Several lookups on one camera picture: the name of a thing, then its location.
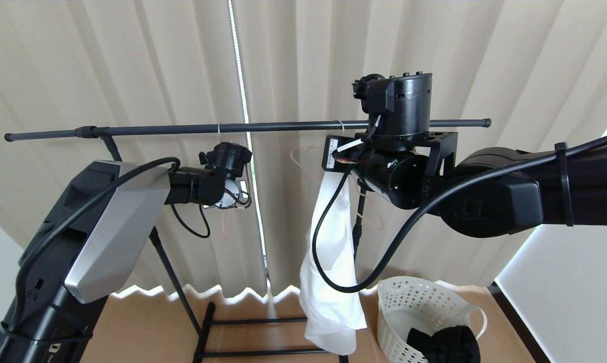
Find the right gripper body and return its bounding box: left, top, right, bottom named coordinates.
left=322, top=135, right=432, bottom=210

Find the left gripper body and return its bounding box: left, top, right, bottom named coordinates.
left=214, top=176, right=245, bottom=210

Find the pink clothes hanger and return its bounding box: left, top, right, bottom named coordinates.
left=217, top=124, right=233, bottom=241
left=289, top=119, right=385, bottom=231

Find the white printed shirt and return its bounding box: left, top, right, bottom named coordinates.
left=299, top=170, right=368, bottom=356

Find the black clothes rack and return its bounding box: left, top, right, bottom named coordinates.
left=4, top=118, right=492, bottom=363

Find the white laundry basket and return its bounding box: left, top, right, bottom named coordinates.
left=377, top=276, right=488, bottom=363

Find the beige curtain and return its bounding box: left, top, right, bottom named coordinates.
left=0, top=0, right=607, bottom=303

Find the black garment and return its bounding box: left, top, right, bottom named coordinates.
left=407, top=325, right=481, bottom=363

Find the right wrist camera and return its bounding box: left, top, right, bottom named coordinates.
left=352, top=74, right=386, bottom=101

